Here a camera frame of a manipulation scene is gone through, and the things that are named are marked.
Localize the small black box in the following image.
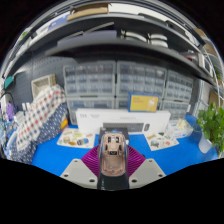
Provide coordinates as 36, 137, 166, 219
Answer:
99, 126, 130, 143

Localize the dark wall shelf unit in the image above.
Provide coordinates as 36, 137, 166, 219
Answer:
0, 1, 224, 88

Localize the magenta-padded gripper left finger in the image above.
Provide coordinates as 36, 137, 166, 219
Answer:
59, 143, 103, 190

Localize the white woven basket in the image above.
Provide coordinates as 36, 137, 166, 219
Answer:
30, 74, 57, 99

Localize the yellow and blue box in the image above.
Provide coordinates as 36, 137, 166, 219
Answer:
128, 92, 160, 113

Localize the clear plastic box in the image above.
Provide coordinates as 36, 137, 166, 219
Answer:
169, 118, 194, 139

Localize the pink computer mouse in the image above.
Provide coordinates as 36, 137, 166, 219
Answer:
100, 132, 128, 177

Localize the purple toy figure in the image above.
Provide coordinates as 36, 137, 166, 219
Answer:
5, 103, 16, 121

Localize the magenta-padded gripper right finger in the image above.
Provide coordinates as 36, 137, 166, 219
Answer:
125, 143, 167, 190

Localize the long white keyboard box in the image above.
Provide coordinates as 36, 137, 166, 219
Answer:
75, 108, 172, 135

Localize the teal wall bin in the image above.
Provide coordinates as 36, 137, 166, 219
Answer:
3, 75, 15, 89

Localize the green potted plant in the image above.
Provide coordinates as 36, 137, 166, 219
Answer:
196, 103, 224, 158

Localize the small yellow object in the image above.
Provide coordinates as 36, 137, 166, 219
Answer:
60, 118, 69, 131

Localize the navy white dotted cloth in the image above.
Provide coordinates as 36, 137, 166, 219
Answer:
9, 103, 69, 164

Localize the colourful sticker sheet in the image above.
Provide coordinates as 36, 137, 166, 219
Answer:
143, 131, 180, 152
56, 128, 96, 149

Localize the red blue checkered cloth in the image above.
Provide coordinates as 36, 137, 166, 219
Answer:
16, 84, 67, 143

